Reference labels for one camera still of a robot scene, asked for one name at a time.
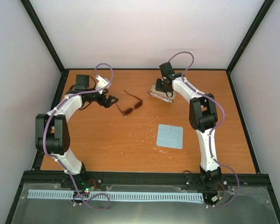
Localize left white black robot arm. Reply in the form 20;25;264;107
35;74;118;188

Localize light blue slotted cable duct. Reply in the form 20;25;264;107
27;189;203;203

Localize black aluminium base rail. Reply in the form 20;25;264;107
22;170;270;190

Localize purple cable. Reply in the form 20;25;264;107
165;51;240;208
43;63;114;210

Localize flag pattern glasses case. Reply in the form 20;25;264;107
149;84;176;103

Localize brown tinted sunglasses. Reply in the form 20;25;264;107
114;90;144;118

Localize blue cleaning cloth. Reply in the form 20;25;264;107
156;124;183;149

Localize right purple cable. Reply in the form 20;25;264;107
165;51;240;208

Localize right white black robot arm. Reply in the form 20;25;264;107
151;62;222;189

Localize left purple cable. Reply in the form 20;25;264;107
43;63;114;210

